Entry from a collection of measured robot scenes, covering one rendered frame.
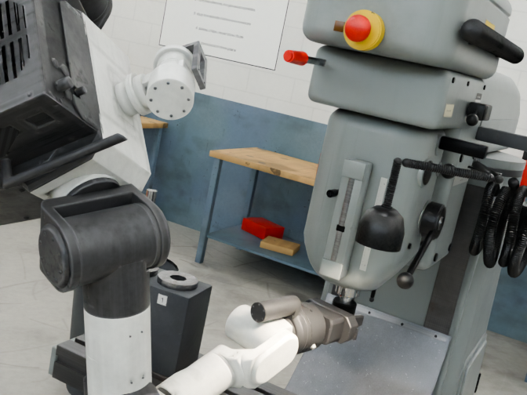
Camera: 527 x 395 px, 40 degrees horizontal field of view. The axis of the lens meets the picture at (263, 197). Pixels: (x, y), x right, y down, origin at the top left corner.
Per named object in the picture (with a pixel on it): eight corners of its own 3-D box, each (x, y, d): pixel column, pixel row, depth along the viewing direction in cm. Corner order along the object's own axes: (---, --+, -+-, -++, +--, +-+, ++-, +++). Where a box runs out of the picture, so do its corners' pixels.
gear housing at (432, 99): (437, 132, 117) (453, 70, 115) (303, 99, 127) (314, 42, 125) (477, 129, 147) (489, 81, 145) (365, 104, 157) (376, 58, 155)
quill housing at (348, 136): (387, 307, 127) (431, 128, 121) (283, 271, 136) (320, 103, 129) (416, 285, 144) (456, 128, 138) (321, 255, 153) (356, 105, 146)
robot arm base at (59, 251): (56, 317, 93) (73, 262, 86) (19, 242, 99) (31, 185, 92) (157, 287, 103) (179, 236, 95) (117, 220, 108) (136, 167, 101)
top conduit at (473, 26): (480, 44, 107) (486, 20, 106) (452, 39, 108) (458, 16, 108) (521, 65, 147) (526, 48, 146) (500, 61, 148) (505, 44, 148)
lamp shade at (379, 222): (362, 248, 108) (372, 208, 107) (349, 234, 115) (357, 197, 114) (407, 255, 110) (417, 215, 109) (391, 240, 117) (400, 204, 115)
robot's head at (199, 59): (142, 75, 102) (193, 59, 101) (147, 47, 109) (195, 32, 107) (159, 111, 106) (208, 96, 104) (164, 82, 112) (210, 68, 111)
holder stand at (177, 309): (173, 380, 155) (190, 292, 151) (86, 347, 162) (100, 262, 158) (198, 361, 166) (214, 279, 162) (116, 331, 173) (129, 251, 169)
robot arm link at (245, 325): (305, 363, 128) (263, 377, 120) (262, 335, 135) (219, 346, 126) (321, 305, 126) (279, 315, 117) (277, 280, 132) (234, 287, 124)
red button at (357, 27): (365, 43, 106) (370, 16, 105) (339, 38, 108) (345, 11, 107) (372, 45, 109) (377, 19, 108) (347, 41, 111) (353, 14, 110)
